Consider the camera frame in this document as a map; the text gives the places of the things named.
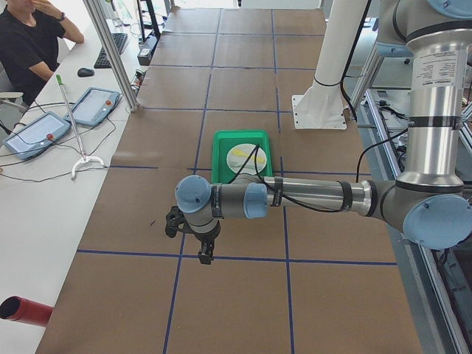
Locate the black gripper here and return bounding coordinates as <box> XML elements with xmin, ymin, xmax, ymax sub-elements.
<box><xmin>165</xmin><ymin>206</ymin><xmax>215</xmax><ymax>264</ymax></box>

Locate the yellow plastic spoon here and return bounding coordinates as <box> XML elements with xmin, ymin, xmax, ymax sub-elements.
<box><xmin>232</xmin><ymin>149</ymin><xmax>266</xmax><ymax>163</ymax></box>

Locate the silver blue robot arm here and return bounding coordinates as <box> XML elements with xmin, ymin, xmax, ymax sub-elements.
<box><xmin>165</xmin><ymin>1</ymin><xmax>471</xmax><ymax>264</ymax></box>

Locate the light green plastic fork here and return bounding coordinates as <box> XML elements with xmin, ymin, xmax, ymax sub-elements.
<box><xmin>226</xmin><ymin>155</ymin><xmax>267</xmax><ymax>174</ymax></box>

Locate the green plastic tray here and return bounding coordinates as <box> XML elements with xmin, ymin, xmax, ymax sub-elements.
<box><xmin>212</xmin><ymin>130</ymin><xmax>273</xmax><ymax>183</ymax></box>

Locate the white grabber stick tool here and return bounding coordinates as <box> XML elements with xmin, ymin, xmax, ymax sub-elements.
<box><xmin>56</xmin><ymin>74</ymin><xmax>105</xmax><ymax>181</ymax></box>

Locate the far teach pendant tablet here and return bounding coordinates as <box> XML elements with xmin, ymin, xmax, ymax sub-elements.
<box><xmin>72</xmin><ymin>87</ymin><xmax>119</xmax><ymax>127</ymax></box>

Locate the teach pendant tablet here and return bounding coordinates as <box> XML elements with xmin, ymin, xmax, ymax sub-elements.
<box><xmin>2</xmin><ymin>111</ymin><xmax>71</xmax><ymax>160</ymax></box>
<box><xmin>72</xmin><ymin>87</ymin><xmax>119</xmax><ymax>127</ymax></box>

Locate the red cylinder tube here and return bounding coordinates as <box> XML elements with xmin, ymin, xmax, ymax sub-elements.
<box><xmin>1</xmin><ymin>296</ymin><xmax>53</xmax><ymax>327</ymax></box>

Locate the near teach pendant tablet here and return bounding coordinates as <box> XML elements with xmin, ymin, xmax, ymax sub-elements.
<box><xmin>2</xmin><ymin>111</ymin><xmax>71</xmax><ymax>160</ymax></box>

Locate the black computer keyboard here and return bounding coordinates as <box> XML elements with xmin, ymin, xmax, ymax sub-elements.
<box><xmin>93</xmin><ymin>32</ymin><xmax>129</xmax><ymax>69</ymax></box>

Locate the black computer mouse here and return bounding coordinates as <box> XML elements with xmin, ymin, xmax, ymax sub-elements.
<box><xmin>77</xmin><ymin>68</ymin><xmax>94</xmax><ymax>77</ymax></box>

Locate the seated person in black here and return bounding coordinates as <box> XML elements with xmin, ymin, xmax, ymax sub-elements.
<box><xmin>1</xmin><ymin>1</ymin><xmax>84</xmax><ymax>105</ymax></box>

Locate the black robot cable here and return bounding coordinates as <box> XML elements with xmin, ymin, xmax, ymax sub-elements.
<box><xmin>232</xmin><ymin>0</ymin><xmax>410</xmax><ymax>213</ymax></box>

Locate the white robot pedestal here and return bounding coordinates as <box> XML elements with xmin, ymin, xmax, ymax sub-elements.
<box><xmin>292</xmin><ymin>0</ymin><xmax>370</xmax><ymax>130</ymax></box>

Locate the aluminium frame rail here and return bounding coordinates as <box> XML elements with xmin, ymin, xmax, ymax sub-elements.
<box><xmin>366</xmin><ymin>29</ymin><xmax>471</xmax><ymax>353</ymax></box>

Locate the aluminium frame post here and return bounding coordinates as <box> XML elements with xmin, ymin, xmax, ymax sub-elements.
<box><xmin>83</xmin><ymin>0</ymin><xmax>138</xmax><ymax>112</ymax></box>

